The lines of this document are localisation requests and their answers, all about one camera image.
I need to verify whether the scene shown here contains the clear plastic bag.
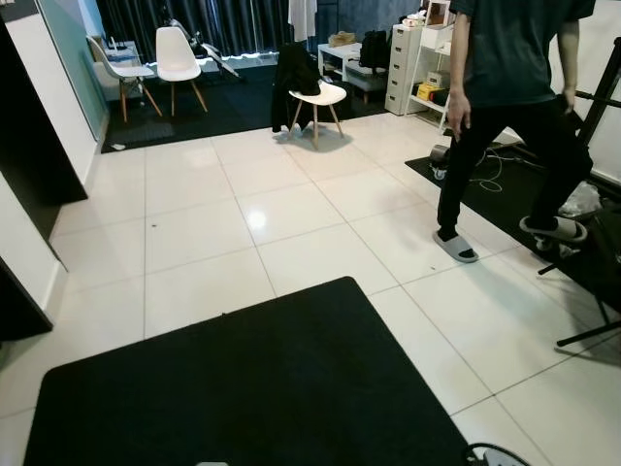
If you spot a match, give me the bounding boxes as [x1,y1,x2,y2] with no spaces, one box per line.
[561,183,605,220]

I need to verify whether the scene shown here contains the grey slipper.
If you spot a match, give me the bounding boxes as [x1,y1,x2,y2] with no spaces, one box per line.
[433,230,480,264]
[519,215,589,245]

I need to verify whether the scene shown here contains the black metal stand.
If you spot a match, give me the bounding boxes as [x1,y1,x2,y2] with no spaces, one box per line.
[537,37,621,349]

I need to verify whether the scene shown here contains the small grey device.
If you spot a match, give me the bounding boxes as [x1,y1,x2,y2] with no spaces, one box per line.
[429,143,453,183]

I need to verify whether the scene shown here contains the person in dark clothes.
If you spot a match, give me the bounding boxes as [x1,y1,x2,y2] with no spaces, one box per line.
[434,0,596,264]

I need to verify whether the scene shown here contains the yellow box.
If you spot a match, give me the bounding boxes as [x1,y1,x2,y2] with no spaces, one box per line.
[416,83,449,107]

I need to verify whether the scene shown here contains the white open shelf unit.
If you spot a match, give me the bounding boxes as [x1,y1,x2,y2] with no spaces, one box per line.
[406,5,457,132]

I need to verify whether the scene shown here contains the white drawer cabinet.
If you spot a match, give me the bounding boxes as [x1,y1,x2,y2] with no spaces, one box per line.
[384,23,425,117]

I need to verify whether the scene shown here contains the black backpack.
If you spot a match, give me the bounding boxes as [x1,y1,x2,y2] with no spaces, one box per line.
[358,30,392,72]

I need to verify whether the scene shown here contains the white chair wooden legs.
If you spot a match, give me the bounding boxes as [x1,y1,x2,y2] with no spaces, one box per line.
[287,80,348,149]
[154,25,210,118]
[85,35,164,124]

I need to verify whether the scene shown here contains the white low table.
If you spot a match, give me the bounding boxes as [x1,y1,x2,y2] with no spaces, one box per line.
[317,42,389,104]

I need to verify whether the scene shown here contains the black jacket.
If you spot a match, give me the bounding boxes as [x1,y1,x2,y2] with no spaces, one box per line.
[271,43,324,134]

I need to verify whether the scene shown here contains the white hanging shirt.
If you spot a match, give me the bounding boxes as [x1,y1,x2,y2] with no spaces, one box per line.
[287,0,319,43]

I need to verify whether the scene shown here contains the large black floor mat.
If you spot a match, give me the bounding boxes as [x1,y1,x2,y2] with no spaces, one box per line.
[21,276,478,466]

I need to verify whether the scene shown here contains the black rug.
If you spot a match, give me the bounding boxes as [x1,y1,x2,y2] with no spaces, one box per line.
[101,60,389,154]

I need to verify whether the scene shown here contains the dark curtain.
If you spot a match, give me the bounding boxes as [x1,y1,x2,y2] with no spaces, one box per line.
[95,0,409,59]

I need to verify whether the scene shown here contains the black furniture panel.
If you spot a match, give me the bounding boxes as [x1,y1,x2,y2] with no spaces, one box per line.
[0,10,90,239]

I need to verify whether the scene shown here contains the black mat with cables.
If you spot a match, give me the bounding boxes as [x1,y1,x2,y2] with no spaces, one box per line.
[405,134,621,314]

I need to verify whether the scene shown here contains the black looped cable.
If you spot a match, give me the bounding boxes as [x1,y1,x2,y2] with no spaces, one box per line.
[464,442,532,466]

